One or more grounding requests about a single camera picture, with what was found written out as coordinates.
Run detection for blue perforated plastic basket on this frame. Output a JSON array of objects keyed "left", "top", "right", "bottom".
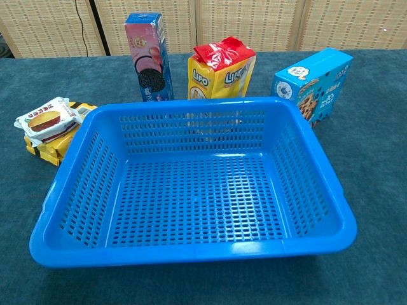
[{"left": 29, "top": 97, "right": 359, "bottom": 269}]

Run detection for bamboo folding screen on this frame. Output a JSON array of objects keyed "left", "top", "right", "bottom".
[{"left": 0, "top": 0, "right": 407, "bottom": 60}]

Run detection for black stool chrome base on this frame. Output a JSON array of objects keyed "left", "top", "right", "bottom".
[{"left": 0, "top": 33, "right": 14, "bottom": 59}]

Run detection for yellow red Lipo bag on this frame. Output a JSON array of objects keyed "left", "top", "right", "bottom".
[{"left": 186, "top": 36, "right": 257, "bottom": 100}]

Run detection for white burger pie packet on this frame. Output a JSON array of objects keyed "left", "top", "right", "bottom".
[{"left": 14, "top": 97, "right": 84, "bottom": 147}]

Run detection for thin black hanging cable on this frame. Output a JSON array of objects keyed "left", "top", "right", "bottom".
[{"left": 74, "top": 0, "right": 90, "bottom": 57}]

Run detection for dark blue carton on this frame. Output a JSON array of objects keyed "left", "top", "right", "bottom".
[{"left": 123, "top": 11, "right": 175, "bottom": 102}]

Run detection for teal carpet table mat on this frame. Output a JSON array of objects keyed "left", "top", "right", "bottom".
[{"left": 0, "top": 49, "right": 407, "bottom": 305}]

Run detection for light blue cookie box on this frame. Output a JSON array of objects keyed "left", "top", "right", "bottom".
[{"left": 271, "top": 48, "right": 354, "bottom": 128}]

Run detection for yellow cracker packet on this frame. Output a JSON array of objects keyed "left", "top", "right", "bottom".
[{"left": 24, "top": 101, "right": 99, "bottom": 166}]

